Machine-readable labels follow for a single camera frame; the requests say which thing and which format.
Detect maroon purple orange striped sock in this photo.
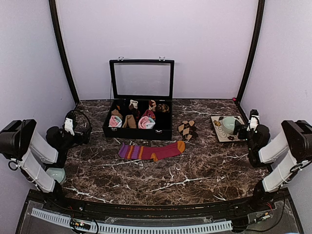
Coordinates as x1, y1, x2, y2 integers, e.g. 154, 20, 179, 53
118, 141, 186, 161

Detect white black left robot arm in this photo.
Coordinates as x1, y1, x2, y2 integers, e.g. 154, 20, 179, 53
0, 118, 92, 194

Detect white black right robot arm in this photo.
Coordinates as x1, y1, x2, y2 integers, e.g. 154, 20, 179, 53
234, 120, 312, 212

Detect pale green ceramic bowl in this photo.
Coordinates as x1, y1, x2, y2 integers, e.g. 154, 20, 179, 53
221, 116, 242, 135

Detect square floral ceramic plate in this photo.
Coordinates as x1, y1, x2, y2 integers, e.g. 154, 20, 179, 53
211, 115, 250, 143

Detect pink white rolled sock left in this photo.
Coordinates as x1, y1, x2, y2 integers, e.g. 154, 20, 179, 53
109, 116, 122, 128

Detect pink white rolled sock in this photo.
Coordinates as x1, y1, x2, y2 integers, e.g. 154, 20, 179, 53
138, 116, 155, 129
109, 116, 122, 128

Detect pale green bowl left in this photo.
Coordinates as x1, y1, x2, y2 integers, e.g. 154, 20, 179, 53
46, 168, 66, 185

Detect brown tan rolled sock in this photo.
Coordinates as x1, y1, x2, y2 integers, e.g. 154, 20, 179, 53
122, 115, 137, 129

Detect brown argyle rolled sock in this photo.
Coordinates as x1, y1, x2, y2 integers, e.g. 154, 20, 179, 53
178, 120, 198, 140

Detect cream brown rolled sock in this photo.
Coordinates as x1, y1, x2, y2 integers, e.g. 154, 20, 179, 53
129, 99, 138, 110

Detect pink white rolled sock right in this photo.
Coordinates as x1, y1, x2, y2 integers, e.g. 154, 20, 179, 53
138, 116, 155, 129

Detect black sock organizer box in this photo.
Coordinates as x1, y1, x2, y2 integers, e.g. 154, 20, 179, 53
102, 58, 175, 140

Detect maroon teal rolled sock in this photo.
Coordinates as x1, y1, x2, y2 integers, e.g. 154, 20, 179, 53
142, 109, 156, 120

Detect leopard pattern rolled sock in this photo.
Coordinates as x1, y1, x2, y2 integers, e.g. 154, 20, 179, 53
156, 103, 170, 113

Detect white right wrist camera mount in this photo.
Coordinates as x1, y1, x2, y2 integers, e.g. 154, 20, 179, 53
247, 115, 259, 131

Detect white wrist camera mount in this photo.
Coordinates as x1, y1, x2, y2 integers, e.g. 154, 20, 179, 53
64, 117, 75, 136
247, 115, 259, 131

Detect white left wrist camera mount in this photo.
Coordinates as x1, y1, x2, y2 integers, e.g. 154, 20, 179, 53
64, 117, 75, 136

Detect black front table rail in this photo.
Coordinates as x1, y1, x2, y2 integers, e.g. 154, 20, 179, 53
26, 189, 289, 219

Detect white slotted cable duct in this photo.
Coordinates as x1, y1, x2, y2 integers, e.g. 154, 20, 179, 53
31, 208, 233, 234

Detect black right frame post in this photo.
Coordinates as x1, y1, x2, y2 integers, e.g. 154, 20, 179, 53
236, 0, 265, 105

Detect black frame post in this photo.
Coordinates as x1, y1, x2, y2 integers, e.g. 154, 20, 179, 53
236, 0, 265, 105
48, 0, 80, 105

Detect black left frame post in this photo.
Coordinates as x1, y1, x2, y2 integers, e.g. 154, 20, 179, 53
48, 0, 80, 105

